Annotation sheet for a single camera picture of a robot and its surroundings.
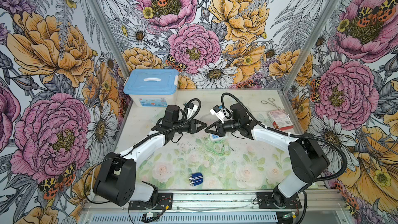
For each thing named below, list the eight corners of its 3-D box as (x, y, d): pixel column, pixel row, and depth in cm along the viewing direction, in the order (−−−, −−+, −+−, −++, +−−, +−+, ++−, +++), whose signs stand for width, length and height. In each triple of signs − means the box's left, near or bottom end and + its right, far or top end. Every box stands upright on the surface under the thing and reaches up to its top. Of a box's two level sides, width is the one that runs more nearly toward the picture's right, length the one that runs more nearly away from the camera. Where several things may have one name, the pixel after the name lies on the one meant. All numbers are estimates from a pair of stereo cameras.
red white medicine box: (276, 131, 101) (278, 127, 97) (266, 115, 109) (268, 111, 105) (291, 128, 102) (294, 124, 99) (281, 112, 110) (283, 109, 107)
